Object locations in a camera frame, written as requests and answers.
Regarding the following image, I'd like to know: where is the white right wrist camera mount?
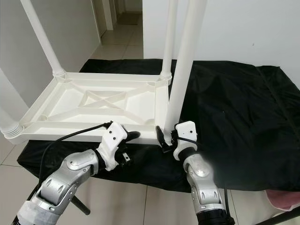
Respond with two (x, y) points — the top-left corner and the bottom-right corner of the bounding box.
(172, 120), (199, 162)

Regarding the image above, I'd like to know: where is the black metal table leg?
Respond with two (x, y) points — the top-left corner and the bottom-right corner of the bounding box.
(72, 196), (91, 216)
(248, 213), (300, 225)

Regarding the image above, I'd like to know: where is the pink round object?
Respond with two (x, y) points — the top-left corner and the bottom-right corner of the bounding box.
(264, 188), (300, 211)

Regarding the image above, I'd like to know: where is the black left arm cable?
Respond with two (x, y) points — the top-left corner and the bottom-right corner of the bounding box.
(34, 120), (113, 198)

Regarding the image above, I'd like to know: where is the white door frame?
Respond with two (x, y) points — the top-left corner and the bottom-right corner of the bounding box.
(94, 0), (115, 31)

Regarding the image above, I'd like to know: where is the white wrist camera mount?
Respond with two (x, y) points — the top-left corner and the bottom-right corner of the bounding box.
(98, 121), (128, 172)
(172, 120), (199, 162)

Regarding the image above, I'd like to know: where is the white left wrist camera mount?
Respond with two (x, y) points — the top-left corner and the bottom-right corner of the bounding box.
(98, 121), (128, 172)

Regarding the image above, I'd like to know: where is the white plastic table top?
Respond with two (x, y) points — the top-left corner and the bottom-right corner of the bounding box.
(2, 72), (172, 146)

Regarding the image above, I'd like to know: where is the white plastic table leg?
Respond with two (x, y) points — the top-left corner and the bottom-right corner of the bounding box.
(19, 0), (67, 79)
(159, 0), (180, 82)
(162, 0), (209, 137)
(0, 82), (26, 139)

